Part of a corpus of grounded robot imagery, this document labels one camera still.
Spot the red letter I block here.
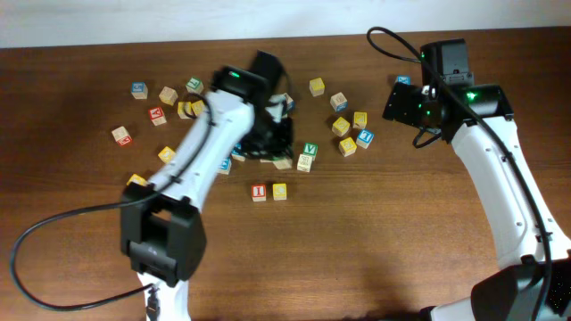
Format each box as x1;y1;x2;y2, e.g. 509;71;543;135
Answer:
252;185;267;202

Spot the green letter R block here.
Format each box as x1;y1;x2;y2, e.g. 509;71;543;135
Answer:
272;157;293;170

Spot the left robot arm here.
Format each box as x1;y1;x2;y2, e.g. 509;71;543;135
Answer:
120;51;294;320

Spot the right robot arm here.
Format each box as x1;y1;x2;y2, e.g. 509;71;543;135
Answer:
383;39;570;320

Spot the blue letter X block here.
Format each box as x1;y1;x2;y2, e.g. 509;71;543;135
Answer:
395;75;411;85

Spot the blue letter H block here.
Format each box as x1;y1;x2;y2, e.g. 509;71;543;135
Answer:
231;144;246;161

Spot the green letter V block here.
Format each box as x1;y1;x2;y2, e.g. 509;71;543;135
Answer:
302;143;319;160

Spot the plain carved wooden block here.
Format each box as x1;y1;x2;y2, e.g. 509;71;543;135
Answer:
297;154;313;172

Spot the blue block lower left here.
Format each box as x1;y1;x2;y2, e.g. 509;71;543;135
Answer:
218;158;232;175

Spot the blue letter I block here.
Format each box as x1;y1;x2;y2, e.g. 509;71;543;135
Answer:
356;129;375;149

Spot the yellow block right pair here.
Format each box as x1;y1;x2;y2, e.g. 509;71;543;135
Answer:
191;100;205;117

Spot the yellow block pair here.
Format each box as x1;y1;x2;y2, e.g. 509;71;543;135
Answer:
191;100;205;117
178;102;194;119

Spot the green letter L block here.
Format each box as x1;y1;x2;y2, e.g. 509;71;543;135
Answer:
186;77;204;94

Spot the yellow block left pair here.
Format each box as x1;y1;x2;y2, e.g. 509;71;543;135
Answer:
178;102;194;119

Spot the red letter K block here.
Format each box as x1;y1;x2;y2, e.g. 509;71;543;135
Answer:
148;107;167;126

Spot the blue block far left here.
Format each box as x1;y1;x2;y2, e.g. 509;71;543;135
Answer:
130;82;148;100

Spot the wooden block red side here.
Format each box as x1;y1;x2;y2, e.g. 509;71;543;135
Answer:
112;126;132;146

